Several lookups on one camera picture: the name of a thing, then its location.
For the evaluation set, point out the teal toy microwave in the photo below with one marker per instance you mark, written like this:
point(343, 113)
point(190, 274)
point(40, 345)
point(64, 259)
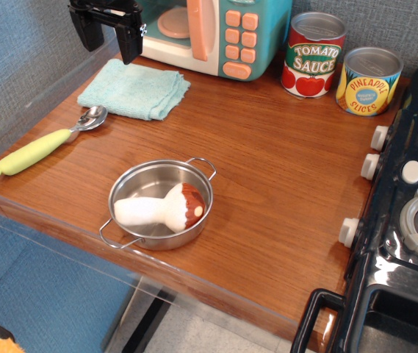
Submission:
point(232, 39)

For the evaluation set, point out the white brown toy mushroom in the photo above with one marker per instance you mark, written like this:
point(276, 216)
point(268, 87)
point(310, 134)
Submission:
point(182, 207)

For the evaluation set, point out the small steel pot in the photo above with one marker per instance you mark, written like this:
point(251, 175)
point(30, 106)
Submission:
point(155, 179)

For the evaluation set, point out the pineapple slices can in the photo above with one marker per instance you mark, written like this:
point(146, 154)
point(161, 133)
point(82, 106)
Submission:
point(368, 80)

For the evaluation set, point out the black toy stove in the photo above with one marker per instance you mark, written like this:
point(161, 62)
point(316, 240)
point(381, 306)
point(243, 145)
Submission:
point(378, 312)

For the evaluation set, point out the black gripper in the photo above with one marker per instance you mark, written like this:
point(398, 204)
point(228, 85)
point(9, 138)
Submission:
point(88, 16)

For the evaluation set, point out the spoon with green handle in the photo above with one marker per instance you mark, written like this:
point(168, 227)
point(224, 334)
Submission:
point(35, 151)

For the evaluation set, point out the light blue folded rag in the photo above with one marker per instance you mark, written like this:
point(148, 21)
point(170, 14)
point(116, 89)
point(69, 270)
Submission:
point(135, 91)

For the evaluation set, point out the tomato sauce can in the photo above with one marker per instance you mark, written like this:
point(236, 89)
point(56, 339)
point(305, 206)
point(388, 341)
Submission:
point(314, 45)

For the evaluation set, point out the orange object at corner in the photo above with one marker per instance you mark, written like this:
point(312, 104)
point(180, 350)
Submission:
point(9, 346)

